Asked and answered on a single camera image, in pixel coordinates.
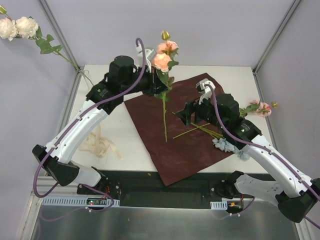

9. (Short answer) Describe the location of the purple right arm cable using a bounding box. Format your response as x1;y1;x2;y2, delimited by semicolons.
204;83;320;226

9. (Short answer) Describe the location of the white slotted cable duct left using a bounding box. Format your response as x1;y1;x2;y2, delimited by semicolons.
42;196;120;208

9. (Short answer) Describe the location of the white slotted cable duct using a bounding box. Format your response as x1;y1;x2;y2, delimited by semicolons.
42;196;120;208
210;199;244;211

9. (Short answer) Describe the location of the white peony flower stem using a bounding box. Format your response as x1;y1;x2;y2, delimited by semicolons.
0;5;84;78

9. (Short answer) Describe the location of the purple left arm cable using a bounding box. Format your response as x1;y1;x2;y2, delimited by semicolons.
33;37;146;213

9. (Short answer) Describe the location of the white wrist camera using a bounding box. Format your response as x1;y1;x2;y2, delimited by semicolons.
136;45;157;72
195;78;216;105

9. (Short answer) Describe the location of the clear glass flask vase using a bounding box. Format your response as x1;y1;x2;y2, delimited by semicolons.
83;70;94;88

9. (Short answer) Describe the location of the peach rose flower stem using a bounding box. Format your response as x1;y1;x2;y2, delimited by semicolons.
152;30;179;142

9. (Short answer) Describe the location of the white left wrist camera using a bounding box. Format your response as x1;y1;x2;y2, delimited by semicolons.
136;45;157;72

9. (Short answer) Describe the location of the aluminium rail left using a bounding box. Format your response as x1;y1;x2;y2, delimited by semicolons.
31;174;81;195

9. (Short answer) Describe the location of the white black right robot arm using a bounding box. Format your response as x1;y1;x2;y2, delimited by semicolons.
175;93;320;223

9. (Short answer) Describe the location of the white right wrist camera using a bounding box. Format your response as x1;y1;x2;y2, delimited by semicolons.
195;78;216;105

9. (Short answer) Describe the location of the white slotted cable duct right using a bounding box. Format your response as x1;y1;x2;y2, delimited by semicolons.
210;199;244;211

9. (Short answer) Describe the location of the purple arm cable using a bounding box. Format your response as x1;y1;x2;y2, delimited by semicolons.
33;37;146;213
204;83;320;226

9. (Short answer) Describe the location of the aluminium frame post right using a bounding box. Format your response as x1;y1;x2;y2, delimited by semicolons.
252;0;303;75

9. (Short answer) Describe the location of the pink blossom flower stem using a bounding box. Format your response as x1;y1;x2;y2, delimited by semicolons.
173;100;279;140

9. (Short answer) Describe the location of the aluminium frame post left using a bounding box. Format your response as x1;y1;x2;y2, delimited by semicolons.
38;0;81;73

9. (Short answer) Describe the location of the aluminium frame post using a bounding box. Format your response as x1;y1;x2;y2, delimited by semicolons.
38;0;81;73
252;0;303;75

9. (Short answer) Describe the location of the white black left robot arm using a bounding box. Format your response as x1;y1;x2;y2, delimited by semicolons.
32;49;168;195

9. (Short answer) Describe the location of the cream ribbon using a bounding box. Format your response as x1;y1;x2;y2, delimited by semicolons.
78;124;123;160

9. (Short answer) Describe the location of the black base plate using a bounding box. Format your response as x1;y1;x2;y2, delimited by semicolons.
47;168;287;208

